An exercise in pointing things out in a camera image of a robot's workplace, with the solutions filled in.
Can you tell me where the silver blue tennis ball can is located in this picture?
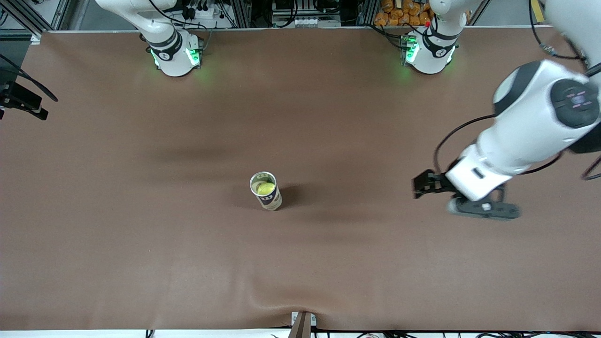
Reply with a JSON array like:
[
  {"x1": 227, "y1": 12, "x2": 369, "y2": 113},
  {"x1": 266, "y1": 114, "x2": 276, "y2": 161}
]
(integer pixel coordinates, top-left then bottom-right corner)
[{"x1": 249, "y1": 171, "x2": 283, "y2": 211}]

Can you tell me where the brown table mat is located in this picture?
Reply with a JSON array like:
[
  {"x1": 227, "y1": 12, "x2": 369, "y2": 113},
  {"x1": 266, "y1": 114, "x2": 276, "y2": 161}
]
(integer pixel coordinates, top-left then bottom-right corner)
[{"x1": 0, "y1": 26, "x2": 601, "y2": 331}]

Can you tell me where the pile of orange objects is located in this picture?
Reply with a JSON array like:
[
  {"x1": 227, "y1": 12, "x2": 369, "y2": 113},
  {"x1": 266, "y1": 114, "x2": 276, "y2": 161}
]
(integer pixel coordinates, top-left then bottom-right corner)
[{"x1": 374, "y1": 0, "x2": 471, "y2": 27}]

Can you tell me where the metal table clamp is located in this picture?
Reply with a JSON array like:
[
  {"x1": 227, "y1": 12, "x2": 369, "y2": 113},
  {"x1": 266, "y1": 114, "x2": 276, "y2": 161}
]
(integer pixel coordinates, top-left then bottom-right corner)
[{"x1": 291, "y1": 311, "x2": 317, "y2": 338}]

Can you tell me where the white power strip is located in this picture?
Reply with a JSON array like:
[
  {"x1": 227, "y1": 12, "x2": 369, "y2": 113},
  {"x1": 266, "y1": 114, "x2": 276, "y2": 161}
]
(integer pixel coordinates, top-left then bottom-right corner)
[{"x1": 181, "y1": 0, "x2": 223, "y2": 22}]

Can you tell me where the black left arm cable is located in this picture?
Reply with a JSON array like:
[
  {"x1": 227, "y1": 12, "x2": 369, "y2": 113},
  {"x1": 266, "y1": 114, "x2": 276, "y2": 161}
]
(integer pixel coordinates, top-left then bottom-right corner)
[{"x1": 433, "y1": 0, "x2": 601, "y2": 181}]

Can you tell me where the aluminium frame profile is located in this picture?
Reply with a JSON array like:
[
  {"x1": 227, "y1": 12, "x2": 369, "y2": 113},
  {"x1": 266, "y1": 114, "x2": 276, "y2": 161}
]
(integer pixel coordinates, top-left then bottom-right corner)
[{"x1": 0, "y1": 0, "x2": 71, "y2": 45}]

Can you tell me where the aluminium frame post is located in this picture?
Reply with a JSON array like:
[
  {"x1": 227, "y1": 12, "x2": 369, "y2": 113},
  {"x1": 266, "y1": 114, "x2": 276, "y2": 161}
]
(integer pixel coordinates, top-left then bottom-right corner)
[
  {"x1": 357, "y1": 0, "x2": 377, "y2": 27},
  {"x1": 230, "y1": 0, "x2": 253, "y2": 28}
]

